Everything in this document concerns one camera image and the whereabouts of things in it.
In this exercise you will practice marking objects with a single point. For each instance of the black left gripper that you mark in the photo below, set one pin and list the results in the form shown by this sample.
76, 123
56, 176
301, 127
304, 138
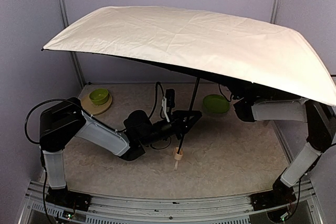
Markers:
176, 122

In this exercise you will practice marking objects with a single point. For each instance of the beige folding umbrella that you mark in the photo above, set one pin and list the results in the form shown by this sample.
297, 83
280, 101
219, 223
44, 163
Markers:
255, 60

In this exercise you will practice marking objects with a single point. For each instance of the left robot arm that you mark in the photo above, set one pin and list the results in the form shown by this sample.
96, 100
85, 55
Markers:
67, 119

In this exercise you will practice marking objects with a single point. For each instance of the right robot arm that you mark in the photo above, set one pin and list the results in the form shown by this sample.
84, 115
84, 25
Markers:
307, 130

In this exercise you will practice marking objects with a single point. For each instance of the green flat plate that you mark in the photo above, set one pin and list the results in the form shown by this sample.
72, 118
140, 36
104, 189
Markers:
216, 104

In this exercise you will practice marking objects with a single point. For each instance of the lime green bowl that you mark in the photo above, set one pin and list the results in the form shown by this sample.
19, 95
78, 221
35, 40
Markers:
99, 96

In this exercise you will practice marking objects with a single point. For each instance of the beige round plate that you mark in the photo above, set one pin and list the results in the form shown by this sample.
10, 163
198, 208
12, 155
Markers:
95, 109

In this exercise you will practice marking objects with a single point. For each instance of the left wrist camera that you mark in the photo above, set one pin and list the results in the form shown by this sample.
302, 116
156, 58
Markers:
168, 103

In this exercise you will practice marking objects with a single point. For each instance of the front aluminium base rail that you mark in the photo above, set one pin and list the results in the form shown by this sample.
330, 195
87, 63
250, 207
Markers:
241, 208

